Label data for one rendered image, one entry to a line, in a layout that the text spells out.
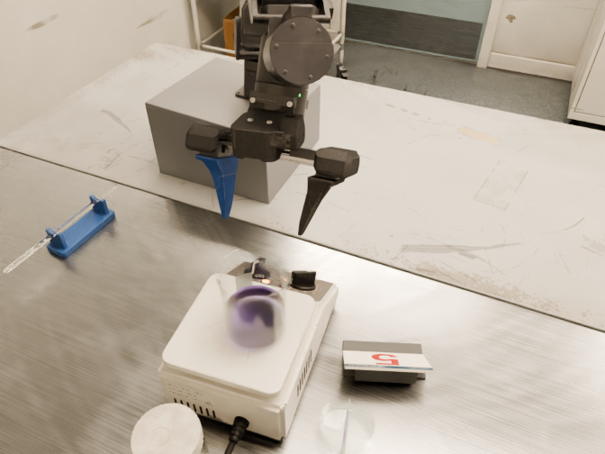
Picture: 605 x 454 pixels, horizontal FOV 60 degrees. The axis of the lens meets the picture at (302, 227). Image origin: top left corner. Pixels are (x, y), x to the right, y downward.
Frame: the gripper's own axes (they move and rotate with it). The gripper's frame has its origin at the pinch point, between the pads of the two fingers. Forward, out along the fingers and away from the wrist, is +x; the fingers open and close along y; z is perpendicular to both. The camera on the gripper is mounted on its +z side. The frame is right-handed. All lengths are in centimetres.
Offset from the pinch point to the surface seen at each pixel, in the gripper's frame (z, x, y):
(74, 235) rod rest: -4.4, 11.7, -28.5
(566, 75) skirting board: -289, -50, 71
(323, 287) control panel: -2.2, 9.6, 7.8
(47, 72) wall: -112, -8, -131
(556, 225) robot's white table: -26.7, 0.6, 35.2
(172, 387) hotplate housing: 13.6, 17.5, -2.1
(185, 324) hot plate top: 11.2, 12.0, -2.6
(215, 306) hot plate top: 8.6, 10.5, -0.8
